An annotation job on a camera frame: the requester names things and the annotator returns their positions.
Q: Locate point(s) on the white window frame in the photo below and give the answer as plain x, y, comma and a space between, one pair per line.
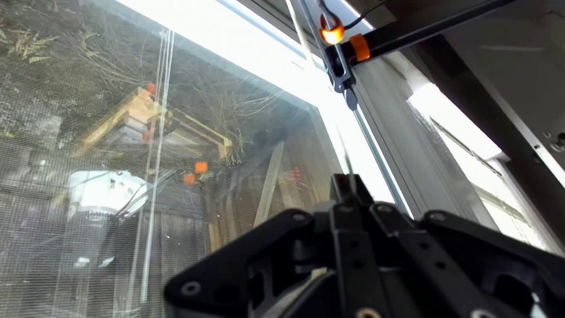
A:
412, 139

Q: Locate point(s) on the black camera tripod bar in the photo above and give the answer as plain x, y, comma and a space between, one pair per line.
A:
342, 55

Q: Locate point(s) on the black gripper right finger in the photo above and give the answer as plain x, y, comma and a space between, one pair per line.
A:
439, 265

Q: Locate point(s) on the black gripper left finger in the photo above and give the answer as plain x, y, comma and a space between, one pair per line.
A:
250, 274

